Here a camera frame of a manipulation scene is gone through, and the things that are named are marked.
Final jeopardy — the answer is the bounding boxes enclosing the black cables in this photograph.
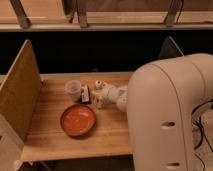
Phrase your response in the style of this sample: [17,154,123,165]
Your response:
[191,99,213,171]

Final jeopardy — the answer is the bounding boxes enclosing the small dark box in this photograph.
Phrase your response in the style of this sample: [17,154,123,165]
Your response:
[81,85,90,104]

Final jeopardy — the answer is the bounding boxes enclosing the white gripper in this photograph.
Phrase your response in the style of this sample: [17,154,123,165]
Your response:
[92,80,127,112]

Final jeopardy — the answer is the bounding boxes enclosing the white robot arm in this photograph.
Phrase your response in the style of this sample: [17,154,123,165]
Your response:
[93,53,213,171]

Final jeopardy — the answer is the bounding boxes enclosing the left cork board panel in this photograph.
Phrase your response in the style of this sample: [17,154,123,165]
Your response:
[0,39,43,171]

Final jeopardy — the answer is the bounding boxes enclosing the clear plastic cup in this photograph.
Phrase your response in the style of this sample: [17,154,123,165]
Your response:
[65,80,82,102]

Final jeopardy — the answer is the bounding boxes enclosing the orange bowl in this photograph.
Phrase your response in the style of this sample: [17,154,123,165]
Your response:
[60,104,96,137]

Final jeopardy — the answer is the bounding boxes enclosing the wooden shelf frame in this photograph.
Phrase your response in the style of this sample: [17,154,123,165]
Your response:
[0,0,213,32]

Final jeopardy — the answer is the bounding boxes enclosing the right dark board panel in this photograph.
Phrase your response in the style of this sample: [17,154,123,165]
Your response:
[158,36,183,59]

